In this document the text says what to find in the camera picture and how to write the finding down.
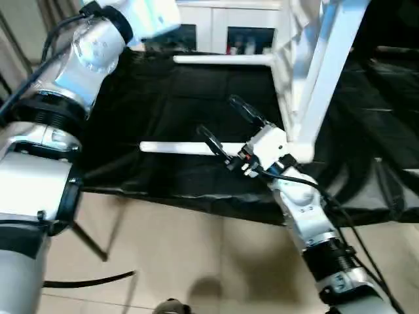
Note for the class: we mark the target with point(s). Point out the white plastic table top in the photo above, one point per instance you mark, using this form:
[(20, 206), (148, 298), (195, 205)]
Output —
[(327, 65)]

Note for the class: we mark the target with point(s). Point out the white cabinet with glass doors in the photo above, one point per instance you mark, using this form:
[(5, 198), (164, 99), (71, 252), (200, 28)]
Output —
[(216, 19)]

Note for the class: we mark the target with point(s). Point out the small white bottle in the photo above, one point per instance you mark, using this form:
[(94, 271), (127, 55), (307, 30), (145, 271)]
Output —
[(251, 46)]

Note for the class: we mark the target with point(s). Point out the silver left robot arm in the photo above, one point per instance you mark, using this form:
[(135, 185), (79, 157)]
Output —
[(39, 176)]

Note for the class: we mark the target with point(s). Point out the black mat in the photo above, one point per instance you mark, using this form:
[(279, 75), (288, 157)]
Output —
[(170, 104)]

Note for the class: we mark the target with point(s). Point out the white plastic table leg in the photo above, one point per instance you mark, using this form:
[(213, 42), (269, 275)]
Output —
[(222, 59), (177, 148)]

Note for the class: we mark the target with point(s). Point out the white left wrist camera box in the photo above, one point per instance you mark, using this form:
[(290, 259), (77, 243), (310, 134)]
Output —
[(156, 14)]

